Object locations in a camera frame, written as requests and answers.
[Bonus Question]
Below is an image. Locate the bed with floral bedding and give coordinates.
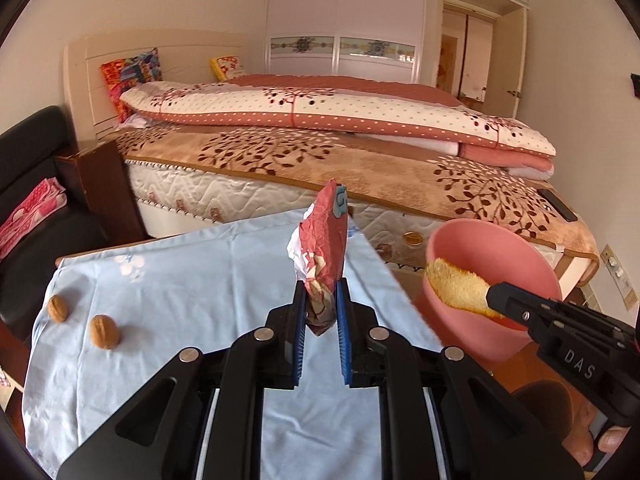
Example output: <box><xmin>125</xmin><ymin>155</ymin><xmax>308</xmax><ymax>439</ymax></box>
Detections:
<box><xmin>116</xmin><ymin>127</ymin><xmax>599</xmax><ymax>266</ymax></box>

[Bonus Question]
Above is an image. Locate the person's right hand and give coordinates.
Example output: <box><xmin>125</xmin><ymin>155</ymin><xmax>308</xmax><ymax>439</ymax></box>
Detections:
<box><xmin>562</xmin><ymin>400</ymin><xmax>636</xmax><ymax>468</ymax></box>

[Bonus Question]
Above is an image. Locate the white sliding door wardrobe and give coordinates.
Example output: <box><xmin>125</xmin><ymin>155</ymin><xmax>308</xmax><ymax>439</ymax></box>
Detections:
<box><xmin>265</xmin><ymin>0</ymin><xmax>530</xmax><ymax>88</ymax></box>

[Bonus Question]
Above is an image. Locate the pink folded blanket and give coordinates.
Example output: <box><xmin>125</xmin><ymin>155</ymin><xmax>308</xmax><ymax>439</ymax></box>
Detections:
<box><xmin>457</xmin><ymin>142</ymin><xmax>555</xmax><ymax>178</ymax></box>

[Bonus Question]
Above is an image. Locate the cream room door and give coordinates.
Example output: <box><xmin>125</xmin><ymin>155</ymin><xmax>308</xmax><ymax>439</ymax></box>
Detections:
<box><xmin>437</xmin><ymin>2</ymin><xmax>528</xmax><ymax>118</ymax></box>

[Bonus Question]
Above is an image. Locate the white folded sheet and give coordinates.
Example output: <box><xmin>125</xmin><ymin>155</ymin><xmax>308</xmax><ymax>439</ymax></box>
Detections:
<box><xmin>350</xmin><ymin>132</ymin><xmax>460</xmax><ymax>156</ymax></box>

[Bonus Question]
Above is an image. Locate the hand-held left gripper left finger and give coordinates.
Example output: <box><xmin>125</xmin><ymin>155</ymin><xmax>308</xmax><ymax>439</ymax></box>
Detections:
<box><xmin>57</xmin><ymin>280</ymin><xmax>308</xmax><ymax>480</ymax></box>

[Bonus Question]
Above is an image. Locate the white quilted mattress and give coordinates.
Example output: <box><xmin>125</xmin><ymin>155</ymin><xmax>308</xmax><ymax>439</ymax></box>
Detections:
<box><xmin>124</xmin><ymin>160</ymin><xmax>558</xmax><ymax>271</ymax></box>

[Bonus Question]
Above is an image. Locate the red wrapper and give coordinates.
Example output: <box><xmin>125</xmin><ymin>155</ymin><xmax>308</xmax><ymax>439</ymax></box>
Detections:
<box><xmin>286</xmin><ymin>179</ymin><xmax>349</xmax><ymax>337</ymax></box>

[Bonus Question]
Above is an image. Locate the black smartphone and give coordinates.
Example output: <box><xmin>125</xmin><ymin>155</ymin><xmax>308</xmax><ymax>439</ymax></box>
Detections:
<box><xmin>537</xmin><ymin>187</ymin><xmax>578</xmax><ymax>222</ymax></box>

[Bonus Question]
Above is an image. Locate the yellow floral pillow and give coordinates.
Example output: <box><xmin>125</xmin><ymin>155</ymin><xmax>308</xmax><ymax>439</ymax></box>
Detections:
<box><xmin>209</xmin><ymin>55</ymin><xmax>247</xmax><ymax>82</ymax></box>

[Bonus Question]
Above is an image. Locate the light blue tablecloth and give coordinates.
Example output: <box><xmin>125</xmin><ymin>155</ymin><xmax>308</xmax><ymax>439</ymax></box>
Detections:
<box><xmin>22</xmin><ymin>207</ymin><xmax>443</xmax><ymax>480</ymax></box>

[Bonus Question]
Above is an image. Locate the dotted pink white quilt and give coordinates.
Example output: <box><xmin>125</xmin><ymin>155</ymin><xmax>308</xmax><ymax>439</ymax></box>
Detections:
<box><xmin>120</xmin><ymin>74</ymin><xmax>557</xmax><ymax>157</ymax></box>

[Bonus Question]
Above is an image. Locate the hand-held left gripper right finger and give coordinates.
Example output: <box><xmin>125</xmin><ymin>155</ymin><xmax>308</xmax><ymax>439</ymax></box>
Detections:
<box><xmin>336</xmin><ymin>280</ymin><xmax>583</xmax><ymax>480</ymax></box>

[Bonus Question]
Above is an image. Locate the cream wooden headboard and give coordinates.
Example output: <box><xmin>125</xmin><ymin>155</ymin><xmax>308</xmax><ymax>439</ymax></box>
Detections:
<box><xmin>63</xmin><ymin>30</ymin><xmax>266</xmax><ymax>143</ymax></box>

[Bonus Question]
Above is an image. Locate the colourful patchwork pillow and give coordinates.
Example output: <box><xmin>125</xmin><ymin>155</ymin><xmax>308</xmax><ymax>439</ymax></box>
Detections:
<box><xmin>100</xmin><ymin>47</ymin><xmax>163</xmax><ymax>123</ymax></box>

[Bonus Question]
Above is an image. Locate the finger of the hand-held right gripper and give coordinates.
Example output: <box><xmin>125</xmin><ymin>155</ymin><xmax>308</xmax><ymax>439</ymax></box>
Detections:
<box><xmin>486</xmin><ymin>282</ymin><xmax>552</xmax><ymax>334</ymax></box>

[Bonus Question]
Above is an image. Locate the dark brown nightstand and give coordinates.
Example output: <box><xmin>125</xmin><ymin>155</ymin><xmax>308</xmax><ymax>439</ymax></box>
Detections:
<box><xmin>55</xmin><ymin>139</ymin><xmax>148</xmax><ymax>246</ymax></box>

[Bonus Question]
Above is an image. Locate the black chair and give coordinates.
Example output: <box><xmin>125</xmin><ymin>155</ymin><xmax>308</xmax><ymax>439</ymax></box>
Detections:
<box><xmin>0</xmin><ymin>105</ymin><xmax>108</xmax><ymax>341</ymax></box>

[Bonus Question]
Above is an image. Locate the pink patterned cloth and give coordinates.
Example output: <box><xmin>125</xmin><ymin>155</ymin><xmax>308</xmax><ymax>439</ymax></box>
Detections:
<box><xmin>0</xmin><ymin>177</ymin><xmax>67</xmax><ymax>261</ymax></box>

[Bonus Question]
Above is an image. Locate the white bed frame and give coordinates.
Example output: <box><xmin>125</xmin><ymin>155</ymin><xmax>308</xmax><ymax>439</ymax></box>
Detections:
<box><xmin>540</xmin><ymin>247</ymin><xmax>597</xmax><ymax>287</ymax></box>

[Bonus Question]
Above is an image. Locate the pink plastic basin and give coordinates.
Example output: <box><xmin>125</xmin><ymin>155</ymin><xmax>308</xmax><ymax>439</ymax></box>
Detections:
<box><xmin>422</xmin><ymin>218</ymin><xmax>563</xmax><ymax>363</ymax></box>

